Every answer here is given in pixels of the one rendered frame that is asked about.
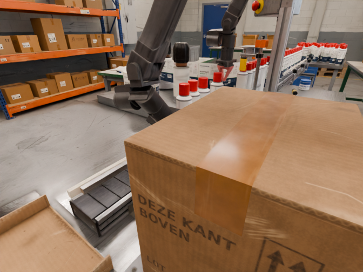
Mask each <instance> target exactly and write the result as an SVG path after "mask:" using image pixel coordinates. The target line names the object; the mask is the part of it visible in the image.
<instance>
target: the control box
mask: <svg viewBox="0 0 363 272"><path fill-rule="evenodd" d="M256 1H258V2H259V3H260V8H259V9H257V10H256V11H254V16H255V17H278V16H279V10H280V8H281V4H282V0H256ZM301 3H302V0H296V1H295V6H294V13H293V15H298V14H299V12H300V7H301Z"/></svg>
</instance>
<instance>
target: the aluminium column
mask: <svg viewBox="0 0 363 272"><path fill-rule="evenodd" d="M293 13H294V8H293V7H286V8H280V10H279V16H278V21H277V27H276V30H275V36H274V42H273V47H272V53H271V58H270V64H269V67H268V73H267V78H266V84H265V89H264V92H268V91H269V92H277V87H278V83H279V78H280V73H281V68H282V65H283V60H284V55H285V50H286V45H287V41H288V36H289V32H290V28H291V23H292V18H293Z"/></svg>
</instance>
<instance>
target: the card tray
mask: <svg viewBox="0 0 363 272"><path fill-rule="evenodd" d="M112 269H113V264H112V260H111V256H110V254H108V255H107V256H106V257H105V258H104V257H102V256H101V254H100V253H99V252H98V251H96V250H95V249H94V247H93V246H92V245H90V244H89V243H88V242H87V240H86V239H85V238H83V237H82V236H81V235H80V234H79V233H78V232H77V231H76V230H75V229H74V228H73V227H72V226H71V225H70V224H69V223H68V222H67V221H66V220H65V219H64V218H63V217H62V216H61V215H60V214H59V213H58V212H56V211H55V210H54V209H53V208H52V207H51V206H50V204H49V201H48V198H47V196H46V194H44V195H42V196H40V197H38V198H37V199H35V200H33V201H31V202H29V203H27V204H26V205H23V206H22V207H20V208H18V209H16V210H14V211H13V212H11V213H9V214H7V215H5V216H3V217H1V218H0V272H110V271H111V270H112Z"/></svg>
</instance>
